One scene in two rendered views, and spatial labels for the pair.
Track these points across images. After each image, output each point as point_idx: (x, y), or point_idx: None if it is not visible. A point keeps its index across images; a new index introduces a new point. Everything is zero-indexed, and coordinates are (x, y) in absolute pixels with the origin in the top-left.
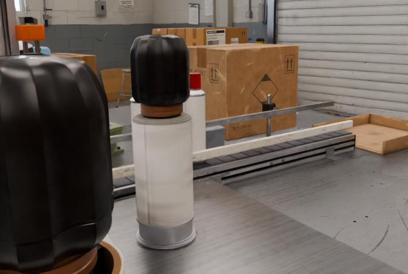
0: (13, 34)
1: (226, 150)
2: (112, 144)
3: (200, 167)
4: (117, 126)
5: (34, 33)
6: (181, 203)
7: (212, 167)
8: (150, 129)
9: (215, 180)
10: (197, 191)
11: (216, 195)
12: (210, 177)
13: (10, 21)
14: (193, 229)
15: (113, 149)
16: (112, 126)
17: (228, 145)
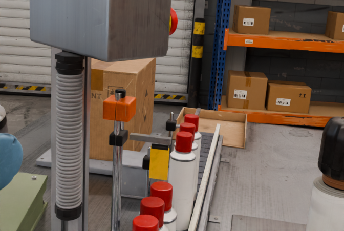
0: (88, 110)
1: (207, 181)
2: (42, 201)
3: (202, 204)
4: (42, 176)
5: (133, 110)
6: None
7: (209, 202)
8: None
9: (210, 212)
10: (253, 230)
11: (272, 229)
12: (209, 211)
13: (88, 95)
14: None
15: (42, 206)
16: (38, 179)
17: (205, 175)
